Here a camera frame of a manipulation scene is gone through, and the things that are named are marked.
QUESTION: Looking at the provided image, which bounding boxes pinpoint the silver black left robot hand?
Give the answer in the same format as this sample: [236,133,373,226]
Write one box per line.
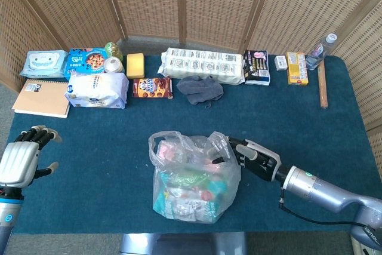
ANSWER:
[0,125,63,189]

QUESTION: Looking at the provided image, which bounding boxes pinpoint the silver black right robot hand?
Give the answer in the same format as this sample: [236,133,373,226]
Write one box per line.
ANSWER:
[211,137,283,183]

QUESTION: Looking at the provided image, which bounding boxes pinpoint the clear plastic shopping bag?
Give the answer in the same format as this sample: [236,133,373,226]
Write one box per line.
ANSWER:
[148,130,242,225]

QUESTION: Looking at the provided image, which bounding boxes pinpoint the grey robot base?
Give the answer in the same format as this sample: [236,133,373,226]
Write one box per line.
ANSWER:
[118,232,248,255]

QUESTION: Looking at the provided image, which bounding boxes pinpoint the teal snack package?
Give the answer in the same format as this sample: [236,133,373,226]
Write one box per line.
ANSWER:
[153,189,224,223]

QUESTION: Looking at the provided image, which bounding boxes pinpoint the brown spiral notebook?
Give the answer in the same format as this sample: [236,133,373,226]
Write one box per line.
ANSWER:
[11,78,71,119]

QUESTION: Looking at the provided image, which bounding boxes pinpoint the blue carpet table cover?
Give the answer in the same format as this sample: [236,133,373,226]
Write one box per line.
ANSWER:
[5,54,379,235]

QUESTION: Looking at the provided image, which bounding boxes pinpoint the dark battery package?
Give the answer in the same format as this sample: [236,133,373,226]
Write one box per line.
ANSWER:
[243,49,271,86]

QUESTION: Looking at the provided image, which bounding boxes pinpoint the wooden stick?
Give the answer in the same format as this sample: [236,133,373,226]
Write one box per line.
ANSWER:
[317,59,329,109]

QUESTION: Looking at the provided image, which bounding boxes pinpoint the grey cloth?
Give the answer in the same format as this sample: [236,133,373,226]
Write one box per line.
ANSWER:
[176,75,224,109]

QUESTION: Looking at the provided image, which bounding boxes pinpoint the yellow box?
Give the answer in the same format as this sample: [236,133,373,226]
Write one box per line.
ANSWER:
[286,51,309,87]

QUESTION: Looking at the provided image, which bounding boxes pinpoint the small white box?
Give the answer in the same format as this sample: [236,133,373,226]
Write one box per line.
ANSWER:
[274,55,288,72]

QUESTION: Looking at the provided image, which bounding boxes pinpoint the light blue wet wipes pack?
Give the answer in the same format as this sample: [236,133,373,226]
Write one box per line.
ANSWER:
[19,50,69,78]

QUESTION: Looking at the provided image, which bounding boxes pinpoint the white lavender tissue pack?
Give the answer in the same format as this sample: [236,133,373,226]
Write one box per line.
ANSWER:
[64,72,130,109]

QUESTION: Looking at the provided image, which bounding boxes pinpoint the long white paper roll pack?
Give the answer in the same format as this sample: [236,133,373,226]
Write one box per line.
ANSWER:
[157,47,245,86]

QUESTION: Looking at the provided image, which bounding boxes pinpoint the clear water bottle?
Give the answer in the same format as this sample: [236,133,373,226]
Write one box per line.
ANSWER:
[304,33,338,71]

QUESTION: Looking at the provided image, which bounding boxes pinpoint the blue cookie package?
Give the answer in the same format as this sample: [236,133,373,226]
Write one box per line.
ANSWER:
[64,47,107,80]

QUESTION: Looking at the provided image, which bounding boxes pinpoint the brown chocolate cookie box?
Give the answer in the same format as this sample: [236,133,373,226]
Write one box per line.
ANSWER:
[132,77,174,100]

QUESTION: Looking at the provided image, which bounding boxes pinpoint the yellow sponge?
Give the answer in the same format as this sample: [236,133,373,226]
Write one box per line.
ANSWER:
[126,53,146,79]

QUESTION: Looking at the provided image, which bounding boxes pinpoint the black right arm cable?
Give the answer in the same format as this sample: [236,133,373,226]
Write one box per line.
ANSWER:
[279,188,382,229]

